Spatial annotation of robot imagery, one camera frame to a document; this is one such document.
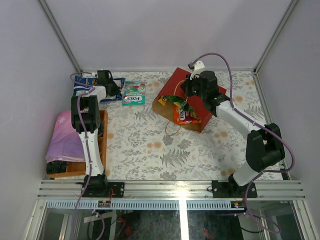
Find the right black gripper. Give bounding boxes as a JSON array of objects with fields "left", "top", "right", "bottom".
[{"left": 180, "top": 72, "right": 207, "bottom": 100}]

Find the blue chips bag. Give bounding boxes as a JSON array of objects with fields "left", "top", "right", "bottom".
[{"left": 73, "top": 73, "right": 126, "bottom": 102}]

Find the red paper bag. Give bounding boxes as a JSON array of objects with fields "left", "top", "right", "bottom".
[{"left": 152, "top": 67, "right": 213, "bottom": 133}]

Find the green Fox's candy bag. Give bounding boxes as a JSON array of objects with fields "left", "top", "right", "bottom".
[{"left": 122, "top": 81, "right": 146, "bottom": 106}]

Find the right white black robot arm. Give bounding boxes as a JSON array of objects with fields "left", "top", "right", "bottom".
[{"left": 181, "top": 70, "right": 285, "bottom": 198}]

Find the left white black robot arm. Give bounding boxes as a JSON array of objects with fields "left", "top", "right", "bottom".
[{"left": 70, "top": 70, "right": 121, "bottom": 198}]

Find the orange candy bag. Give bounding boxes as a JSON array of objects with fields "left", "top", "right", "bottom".
[{"left": 158, "top": 95, "right": 201, "bottom": 125}]

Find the pink folded cloth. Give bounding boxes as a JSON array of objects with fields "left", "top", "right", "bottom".
[{"left": 45, "top": 110, "right": 85, "bottom": 163}]

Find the wooden organizer tray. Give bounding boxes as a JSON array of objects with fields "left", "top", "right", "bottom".
[{"left": 47, "top": 109, "right": 109, "bottom": 180}]

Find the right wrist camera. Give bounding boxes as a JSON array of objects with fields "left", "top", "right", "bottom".
[{"left": 188, "top": 60, "right": 205, "bottom": 80}]

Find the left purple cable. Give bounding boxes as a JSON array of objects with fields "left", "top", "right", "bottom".
[{"left": 69, "top": 71, "right": 107, "bottom": 240}]

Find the purple cable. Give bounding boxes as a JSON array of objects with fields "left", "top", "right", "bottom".
[
  {"left": 191, "top": 52, "right": 295, "bottom": 235},
  {"left": 69, "top": 71, "right": 107, "bottom": 240}
]

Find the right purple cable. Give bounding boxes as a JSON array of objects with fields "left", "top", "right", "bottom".
[{"left": 191, "top": 52, "right": 295, "bottom": 235}]

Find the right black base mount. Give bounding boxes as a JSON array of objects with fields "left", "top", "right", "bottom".
[{"left": 211, "top": 180, "right": 258, "bottom": 199}]

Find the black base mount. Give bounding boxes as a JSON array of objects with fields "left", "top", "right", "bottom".
[
  {"left": 211, "top": 180, "right": 258, "bottom": 199},
  {"left": 82, "top": 182, "right": 125, "bottom": 198}
]

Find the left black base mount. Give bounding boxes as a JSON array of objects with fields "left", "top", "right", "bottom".
[{"left": 82, "top": 182, "right": 125, "bottom": 198}]

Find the aluminium front rail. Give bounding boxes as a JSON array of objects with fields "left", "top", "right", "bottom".
[{"left": 37, "top": 180, "right": 306, "bottom": 201}]

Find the white slotted cable duct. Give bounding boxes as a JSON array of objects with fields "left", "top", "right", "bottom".
[{"left": 46, "top": 199, "right": 245, "bottom": 211}]

